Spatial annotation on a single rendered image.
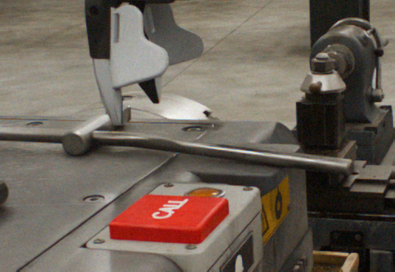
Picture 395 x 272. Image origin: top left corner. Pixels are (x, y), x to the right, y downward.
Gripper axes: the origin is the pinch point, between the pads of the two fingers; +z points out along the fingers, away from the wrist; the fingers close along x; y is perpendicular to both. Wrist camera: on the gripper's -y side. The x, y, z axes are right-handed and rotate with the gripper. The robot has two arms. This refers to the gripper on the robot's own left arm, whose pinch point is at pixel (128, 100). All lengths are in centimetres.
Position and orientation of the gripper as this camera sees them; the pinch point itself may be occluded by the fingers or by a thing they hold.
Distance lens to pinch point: 81.1
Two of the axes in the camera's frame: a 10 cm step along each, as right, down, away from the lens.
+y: 9.6, 0.3, -2.8
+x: 2.8, -2.6, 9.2
